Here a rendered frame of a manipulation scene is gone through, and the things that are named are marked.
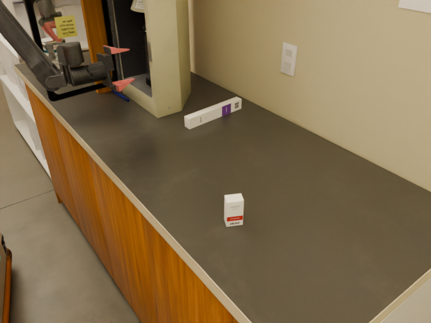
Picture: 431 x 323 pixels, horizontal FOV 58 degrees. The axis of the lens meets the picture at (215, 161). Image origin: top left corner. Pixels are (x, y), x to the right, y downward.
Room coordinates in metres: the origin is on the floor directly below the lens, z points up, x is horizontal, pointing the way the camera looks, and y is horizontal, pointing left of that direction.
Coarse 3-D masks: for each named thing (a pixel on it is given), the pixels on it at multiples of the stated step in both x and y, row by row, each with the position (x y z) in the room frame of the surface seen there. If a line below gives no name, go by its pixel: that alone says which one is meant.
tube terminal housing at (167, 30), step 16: (112, 0) 1.60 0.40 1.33; (144, 0) 1.39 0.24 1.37; (160, 0) 1.40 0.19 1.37; (176, 0) 1.45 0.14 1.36; (160, 16) 1.40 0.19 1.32; (176, 16) 1.44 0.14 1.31; (160, 32) 1.40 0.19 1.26; (176, 32) 1.43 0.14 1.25; (160, 48) 1.39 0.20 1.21; (176, 48) 1.43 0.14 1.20; (160, 64) 1.39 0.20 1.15; (176, 64) 1.43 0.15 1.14; (160, 80) 1.39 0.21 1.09; (176, 80) 1.43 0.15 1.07; (128, 96) 1.58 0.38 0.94; (144, 96) 1.45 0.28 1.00; (160, 96) 1.38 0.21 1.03; (176, 96) 1.43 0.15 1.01; (160, 112) 1.38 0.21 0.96
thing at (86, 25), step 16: (48, 0) 1.46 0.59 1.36; (64, 0) 1.50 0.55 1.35; (80, 0) 1.54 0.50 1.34; (96, 0) 1.58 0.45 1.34; (48, 16) 1.45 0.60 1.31; (64, 16) 1.49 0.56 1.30; (80, 16) 1.53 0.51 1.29; (96, 16) 1.57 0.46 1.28; (32, 32) 1.41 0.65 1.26; (48, 32) 1.44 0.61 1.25; (64, 32) 1.48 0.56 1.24; (80, 32) 1.52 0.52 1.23; (96, 32) 1.57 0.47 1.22; (96, 48) 1.56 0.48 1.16; (48, 96) 1.41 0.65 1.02
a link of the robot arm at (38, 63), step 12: (0, 0) 1.13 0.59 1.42; (0, 12) 1.10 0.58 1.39; (0, 24) 1.10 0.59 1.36; (12, 24) 1.11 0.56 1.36; (12, 36) 1.10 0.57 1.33; (24, 36) 1.11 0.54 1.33; (24, 48) 1.10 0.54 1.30; (36, 48) 1.11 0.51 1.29; (24, 60) 1.10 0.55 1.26; (36, 60) 1.10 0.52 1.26; (48, 60) 1.12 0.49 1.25; (36, 72) 1.09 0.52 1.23; (48, 72) 1.10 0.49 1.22; (60, 72) 1.15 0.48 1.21
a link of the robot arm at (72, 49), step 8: (56, 48) 1.13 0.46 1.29; (64, 48) 1.13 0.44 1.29; (72, 48) 1.13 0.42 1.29; (80, 48) 1.15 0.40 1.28; (64, 56) 1.13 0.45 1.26; (72, 56) 1.13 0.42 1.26; (80, 56) 1.14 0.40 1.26; (64, 64) 1.13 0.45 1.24; (72, 64) 1.12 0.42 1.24; (64, 72) 1.13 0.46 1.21; (48, 80) 1.09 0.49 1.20; (56, 80) 1.09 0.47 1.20; (64, 80) 1.10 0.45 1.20
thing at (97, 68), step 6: (96, 54) 1.22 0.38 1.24; (102, 54) 1.19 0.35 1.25; (102, 60) 1.19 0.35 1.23; (90, 66) 1.16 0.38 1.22; (96, 66) 1.17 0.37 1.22; (102, 66) 1.17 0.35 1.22; (90, 72) 1.15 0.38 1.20; (96, 72) 1.15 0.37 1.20; (102, 72) 1.16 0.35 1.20; (108, 72) 1.17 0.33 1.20; (90, 78) 1.14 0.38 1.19; (96, 78) 1.15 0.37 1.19; (102, 78) 1.17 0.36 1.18; (108, 78) 1.17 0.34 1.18; (108, 84) 1.17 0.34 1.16
